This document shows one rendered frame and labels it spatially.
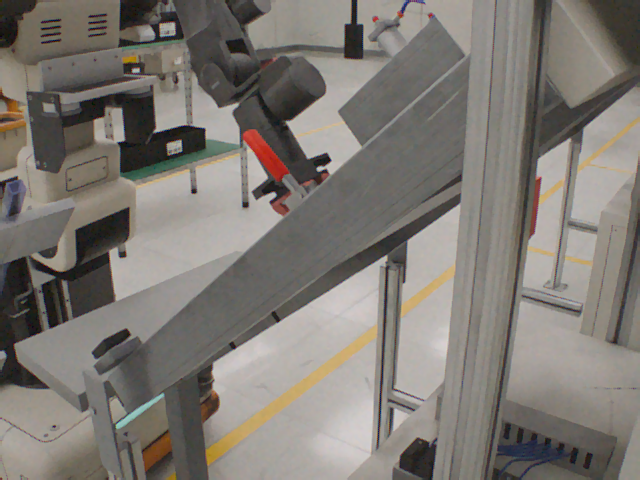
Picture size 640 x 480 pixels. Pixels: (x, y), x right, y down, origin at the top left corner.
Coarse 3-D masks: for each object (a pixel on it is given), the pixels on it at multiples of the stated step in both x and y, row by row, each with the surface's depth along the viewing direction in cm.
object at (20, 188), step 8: (8, 184) 50; (16, 184) 50; (24, 184) 50; (8, 192) 50; (16, 192) 50; (24, 192) 50; (8, 200) 50; (16, 200) 51; (8, 208) 51; (16, 208) 52; (0, 216) 53; (0, 272) 60; (0, 280) 62; (0, 288) 64; (0, 296) 66
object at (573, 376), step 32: (544, 352) 114; (576, 352) 113; (608, 352) 113; (512, 384) 105; (544, 384) 104; (576, 384) 104; (608, 384) 104; (416, 416) 98; (576, 416) 96; (608, 416) 96; (384, 448) 91
